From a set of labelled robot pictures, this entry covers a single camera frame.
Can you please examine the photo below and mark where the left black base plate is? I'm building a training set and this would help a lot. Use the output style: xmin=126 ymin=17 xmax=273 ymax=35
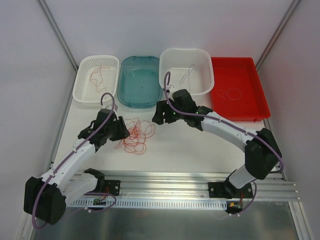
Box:
xmin=99 ymin=179 xmax=121 ymax=196

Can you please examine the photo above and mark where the white slotted cable duct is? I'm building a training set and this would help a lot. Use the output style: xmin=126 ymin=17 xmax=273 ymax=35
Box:
xmin=70 ymin=197 xmax=227 ymax=211

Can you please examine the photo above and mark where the aluminium mounting rail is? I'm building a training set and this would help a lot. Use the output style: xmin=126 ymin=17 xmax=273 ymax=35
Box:
xmin=103 ymin=170 xmax=302 ymax=202

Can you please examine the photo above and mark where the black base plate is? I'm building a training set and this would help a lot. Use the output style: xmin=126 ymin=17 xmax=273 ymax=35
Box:
xmin=99 ymin=179 xmax=121 ymax=196
xmin=208 ymin=182 xmax=253 ymax=199

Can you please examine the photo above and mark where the white plastic tub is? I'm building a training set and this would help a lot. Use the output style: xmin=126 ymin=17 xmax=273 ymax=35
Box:
xmin=159 ymin=48 xmax=215 ymax=104

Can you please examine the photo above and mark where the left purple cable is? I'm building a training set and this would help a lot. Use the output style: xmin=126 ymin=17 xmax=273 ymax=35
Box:
xmin=31 ymin=92 xmax=116 ymax=230

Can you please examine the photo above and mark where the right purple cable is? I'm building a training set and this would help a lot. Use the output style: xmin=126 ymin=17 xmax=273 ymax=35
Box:
xmin=163 ymin=71 xmax=286 ymax=173

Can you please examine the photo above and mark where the orange cable bundle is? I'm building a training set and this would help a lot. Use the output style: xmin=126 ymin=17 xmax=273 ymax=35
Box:
xmin=113 ymin=117 xmax=156 ymax=156

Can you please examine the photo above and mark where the red plastic tray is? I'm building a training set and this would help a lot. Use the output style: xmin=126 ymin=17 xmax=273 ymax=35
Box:
xmin=210 ymin=57 xmax=271 ymax=122

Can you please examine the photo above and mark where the white perforated basket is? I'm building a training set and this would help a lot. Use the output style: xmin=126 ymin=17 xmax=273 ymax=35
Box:
xmin=72 ymin=55 xmax=120 ymax=107

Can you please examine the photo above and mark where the red white twisted cable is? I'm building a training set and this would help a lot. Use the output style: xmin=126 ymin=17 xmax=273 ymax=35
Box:
xmin=89 ymin=65 xmax=111 ymax=94

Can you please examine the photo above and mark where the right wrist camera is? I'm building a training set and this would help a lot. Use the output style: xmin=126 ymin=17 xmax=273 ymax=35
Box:
xmin=163 ymin=84 xmax=176 ymax=93

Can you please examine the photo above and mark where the teal transparent plastic bin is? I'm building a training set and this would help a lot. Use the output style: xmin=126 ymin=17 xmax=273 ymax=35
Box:
xmin=117 ymin=56 xmax=163 ymax=109

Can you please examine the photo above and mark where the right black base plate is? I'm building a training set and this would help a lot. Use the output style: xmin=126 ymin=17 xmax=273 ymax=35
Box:
xmin=208 ymin=182 xmax=253 ymax=199

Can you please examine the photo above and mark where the thin dark blue cable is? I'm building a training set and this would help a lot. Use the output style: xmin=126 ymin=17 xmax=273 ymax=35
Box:
xmin=179 ymin=64 xmax=197 ymax=91

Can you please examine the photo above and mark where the purple cable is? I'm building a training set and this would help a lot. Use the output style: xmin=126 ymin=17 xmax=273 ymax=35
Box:
xmin=163 ymin=71 xmax=286 ymax=173
xmin=31 ymin=92 xmax=116 ymax=230

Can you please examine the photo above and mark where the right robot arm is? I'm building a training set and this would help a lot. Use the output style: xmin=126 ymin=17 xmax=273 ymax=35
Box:
xmin=152 ymin=89 xmax=282 ymax=198

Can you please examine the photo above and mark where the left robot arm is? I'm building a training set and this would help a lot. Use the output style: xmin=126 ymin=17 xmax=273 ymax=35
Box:
xmin=23 ymin=109 xmax=130 ymax=230

